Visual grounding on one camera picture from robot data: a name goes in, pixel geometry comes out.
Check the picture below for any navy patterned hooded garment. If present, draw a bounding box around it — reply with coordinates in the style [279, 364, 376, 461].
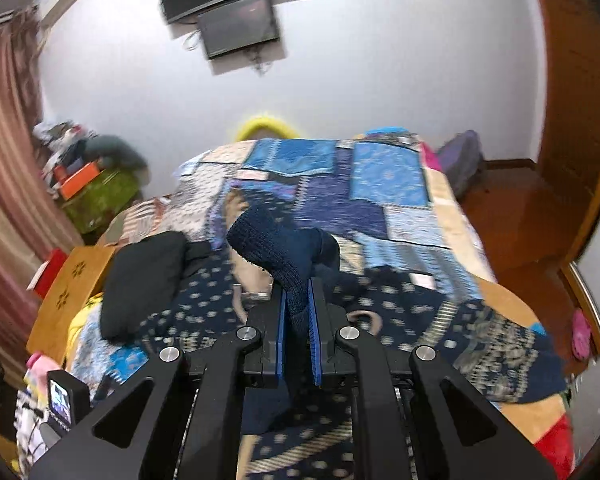
[129, 207, 562, 479]

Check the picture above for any black folded garment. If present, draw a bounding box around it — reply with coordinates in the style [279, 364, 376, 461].
[99, 231, 211, 344]

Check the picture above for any blue patchwork quilt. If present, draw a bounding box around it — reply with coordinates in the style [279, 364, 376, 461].
[64, 131, 577, 461]

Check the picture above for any wooden folding lap desk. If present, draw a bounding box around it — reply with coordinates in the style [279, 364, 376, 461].
[27, 246, 116, 364]

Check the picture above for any pink plastic bottle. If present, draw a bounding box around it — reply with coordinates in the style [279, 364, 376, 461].
[24, 351, 61, 398]

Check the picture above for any yellow round object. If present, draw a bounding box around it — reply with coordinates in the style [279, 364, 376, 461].
[234, 114, 300, 142]

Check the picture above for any red white box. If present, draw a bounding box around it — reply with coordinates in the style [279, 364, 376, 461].
[27, 248, 68, 300]

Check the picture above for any purple backpack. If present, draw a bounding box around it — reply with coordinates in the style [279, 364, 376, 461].
[436, 130, 486, 200]

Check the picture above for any pink slipper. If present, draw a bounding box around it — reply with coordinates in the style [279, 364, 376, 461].
[571, 309, 592, 362]

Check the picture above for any orange box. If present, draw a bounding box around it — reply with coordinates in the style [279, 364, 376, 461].
[59, 162, 100, 200]

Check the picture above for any striped red curtain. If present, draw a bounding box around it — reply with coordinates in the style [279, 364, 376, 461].
[0, 8, 82, 386]

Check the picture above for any brown wooden wardrobe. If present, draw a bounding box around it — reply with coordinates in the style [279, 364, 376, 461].
[538, 0, 600, 263]

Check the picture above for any small black wall monitor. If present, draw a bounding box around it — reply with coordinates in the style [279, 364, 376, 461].
[196, 0, 279, 60]

